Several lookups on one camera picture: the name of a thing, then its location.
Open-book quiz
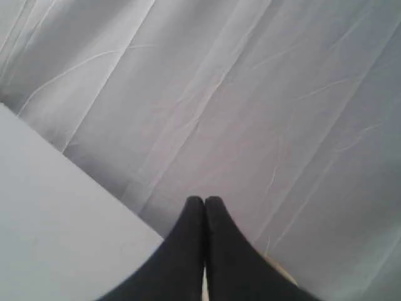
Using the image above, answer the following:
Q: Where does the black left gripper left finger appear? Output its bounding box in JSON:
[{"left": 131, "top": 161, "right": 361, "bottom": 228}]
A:
[{"left": 100, "top": 196, "right": 205, "bottom": 300}]

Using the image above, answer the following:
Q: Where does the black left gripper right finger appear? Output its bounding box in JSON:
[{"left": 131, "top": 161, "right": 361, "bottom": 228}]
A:
[{"left": 205, "top": 196, "right": 317, "bottom": 300}]

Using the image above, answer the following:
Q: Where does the white backdrop curtain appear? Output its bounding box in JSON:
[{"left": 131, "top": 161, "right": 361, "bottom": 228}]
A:
[{"left": 1, "top": 1, "right": 400, "bottom": 300}]

